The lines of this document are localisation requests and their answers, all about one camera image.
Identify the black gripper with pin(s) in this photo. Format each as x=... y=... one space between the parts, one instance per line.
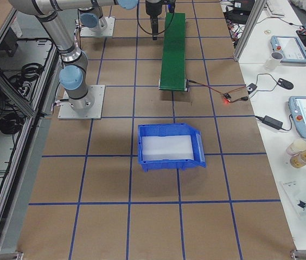
x=152 y=8

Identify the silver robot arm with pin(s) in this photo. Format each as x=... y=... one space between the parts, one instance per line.
x=93 y=18
x=73 y=76

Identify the green conveyor belt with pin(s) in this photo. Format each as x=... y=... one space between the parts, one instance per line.
x=173 y=67

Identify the small sensor board red LED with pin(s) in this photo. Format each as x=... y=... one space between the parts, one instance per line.
x=226 y=96

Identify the blue plastic bin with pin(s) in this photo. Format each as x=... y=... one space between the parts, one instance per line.
x=172 y=129

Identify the white foam sheet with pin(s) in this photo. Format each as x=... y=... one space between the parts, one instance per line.
x=175 y=147

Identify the white mug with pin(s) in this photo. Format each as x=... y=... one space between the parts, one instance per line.
x=273 y=61

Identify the black round puck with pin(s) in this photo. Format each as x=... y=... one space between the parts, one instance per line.
x=285 y=84

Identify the far teach pendant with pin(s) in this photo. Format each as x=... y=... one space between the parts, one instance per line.
x=291 y=48

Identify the black power adapter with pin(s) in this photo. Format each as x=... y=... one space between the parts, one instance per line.
x=274 y=123

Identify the plastic cup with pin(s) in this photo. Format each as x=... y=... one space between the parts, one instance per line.
x=296 y=146

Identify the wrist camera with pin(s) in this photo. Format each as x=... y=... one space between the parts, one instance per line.
x=171 y=5

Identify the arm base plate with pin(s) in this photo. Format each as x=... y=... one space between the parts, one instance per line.
x=108 y=32
x=89 y=107

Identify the aluminium frame post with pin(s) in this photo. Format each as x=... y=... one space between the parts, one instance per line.
x=250 y=24

